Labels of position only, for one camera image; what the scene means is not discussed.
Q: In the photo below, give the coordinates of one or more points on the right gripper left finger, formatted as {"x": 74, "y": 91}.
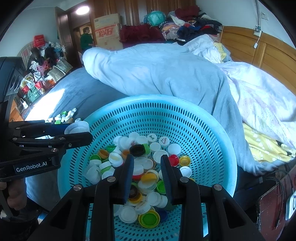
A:
{"x": 112, "y": 190}

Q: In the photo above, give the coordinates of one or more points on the red bottle cap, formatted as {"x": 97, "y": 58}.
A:
{"x": 174, "y": 160}

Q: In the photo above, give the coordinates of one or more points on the light blue duvet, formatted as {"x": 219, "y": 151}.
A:
{"x": 233, "y": 92}

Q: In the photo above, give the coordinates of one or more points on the black bottle cap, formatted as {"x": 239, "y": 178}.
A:
{"x": 137, "y": 150}

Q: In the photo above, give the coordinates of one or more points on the wooden headboard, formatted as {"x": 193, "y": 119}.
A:
{"x": 265, "y": 52}

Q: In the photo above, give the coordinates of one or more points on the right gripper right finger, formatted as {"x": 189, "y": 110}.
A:
{"x": 189, "y": 195}

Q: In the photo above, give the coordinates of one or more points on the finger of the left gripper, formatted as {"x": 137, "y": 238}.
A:
{"x": 69, "y": 141}
{"x": 35, "y": 129}

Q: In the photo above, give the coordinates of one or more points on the person in green sweater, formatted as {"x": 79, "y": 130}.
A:
{"x": 86, "y": 40}

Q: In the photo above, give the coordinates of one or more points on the yellow patterned sheet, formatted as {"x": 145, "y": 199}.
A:
{"x": 266, "y": 149}

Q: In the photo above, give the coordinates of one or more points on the cluttered wooden side shelf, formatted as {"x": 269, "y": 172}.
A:
{"x": 45, "y": 65}

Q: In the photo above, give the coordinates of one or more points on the pile of clothes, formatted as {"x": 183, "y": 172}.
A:
{"x": 179, "y": 26}

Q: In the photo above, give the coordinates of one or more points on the cardboard box red print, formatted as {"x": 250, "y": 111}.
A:
{"x": 107, "y": 30}

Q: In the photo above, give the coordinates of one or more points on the dark blue bed blanket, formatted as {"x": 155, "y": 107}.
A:
{"x": 76, "y": 90}

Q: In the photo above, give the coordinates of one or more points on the person's left hand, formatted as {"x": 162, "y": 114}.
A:
{"x": 17, "y": 190}

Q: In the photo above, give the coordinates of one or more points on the yellow green nested caps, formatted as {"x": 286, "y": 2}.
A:
{"x": 151, "y": 219}

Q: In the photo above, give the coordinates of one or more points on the turquoise perforated plastic basket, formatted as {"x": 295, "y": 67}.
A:
{"x": 157, "y": 125}

